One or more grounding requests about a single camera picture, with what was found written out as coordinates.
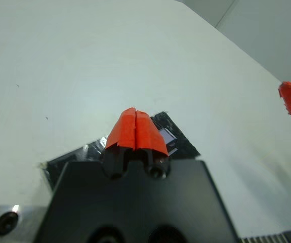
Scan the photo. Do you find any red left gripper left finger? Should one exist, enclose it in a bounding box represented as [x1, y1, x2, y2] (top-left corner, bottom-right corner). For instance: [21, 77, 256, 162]
[103, 107, 137, 179]

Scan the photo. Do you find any black box lid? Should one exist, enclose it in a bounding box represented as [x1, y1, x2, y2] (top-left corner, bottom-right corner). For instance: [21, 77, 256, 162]
[37, 110, 202, 189]

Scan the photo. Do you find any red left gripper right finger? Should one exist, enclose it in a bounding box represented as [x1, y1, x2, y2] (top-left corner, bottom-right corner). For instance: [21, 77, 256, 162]
[135, 110, 171, 180]

